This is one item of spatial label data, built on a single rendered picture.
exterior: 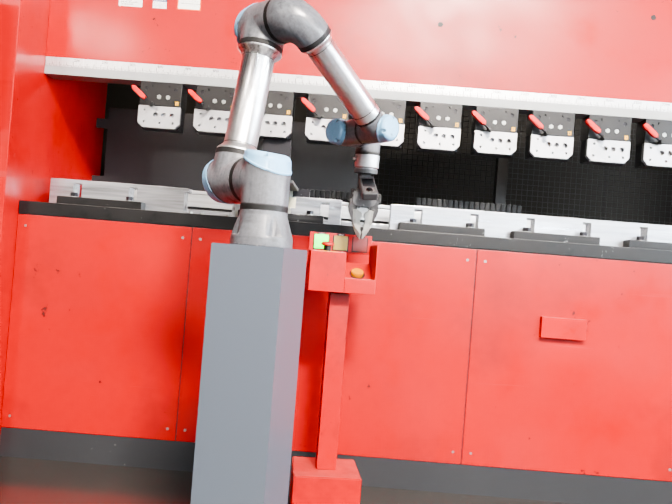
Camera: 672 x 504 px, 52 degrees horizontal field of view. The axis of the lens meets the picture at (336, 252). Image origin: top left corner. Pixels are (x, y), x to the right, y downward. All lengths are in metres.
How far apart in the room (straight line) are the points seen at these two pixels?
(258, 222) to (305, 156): 1.44
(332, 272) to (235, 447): 0.65
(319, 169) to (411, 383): 1.09
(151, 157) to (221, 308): 1.61
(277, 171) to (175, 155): 1.52
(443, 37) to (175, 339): 1.41
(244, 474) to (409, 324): 0.93
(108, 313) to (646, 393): 1.84
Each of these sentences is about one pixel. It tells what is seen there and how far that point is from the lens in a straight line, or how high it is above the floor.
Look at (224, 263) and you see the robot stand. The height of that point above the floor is 0.73.
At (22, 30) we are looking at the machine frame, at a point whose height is 1.43.
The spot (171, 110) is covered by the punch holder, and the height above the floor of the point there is 1.24.
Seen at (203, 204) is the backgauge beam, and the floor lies 0.93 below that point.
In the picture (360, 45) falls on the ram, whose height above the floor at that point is 1.52.
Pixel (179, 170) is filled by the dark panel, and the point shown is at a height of 1.09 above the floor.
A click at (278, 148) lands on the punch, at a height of 1.14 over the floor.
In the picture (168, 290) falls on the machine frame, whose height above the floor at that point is 0.61.
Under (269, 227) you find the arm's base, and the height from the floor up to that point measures 0.82.
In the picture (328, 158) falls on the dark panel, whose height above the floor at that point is 1.19.
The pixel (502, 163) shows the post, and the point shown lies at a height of 1.26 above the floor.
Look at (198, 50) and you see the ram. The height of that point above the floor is 1.46.
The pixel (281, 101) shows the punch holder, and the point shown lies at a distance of 2.53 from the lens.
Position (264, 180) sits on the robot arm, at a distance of 1.63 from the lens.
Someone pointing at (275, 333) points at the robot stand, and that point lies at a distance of 1.58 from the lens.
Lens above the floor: 0.76
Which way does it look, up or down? 1 degrees up
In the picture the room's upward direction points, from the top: 4 degrees clockwise
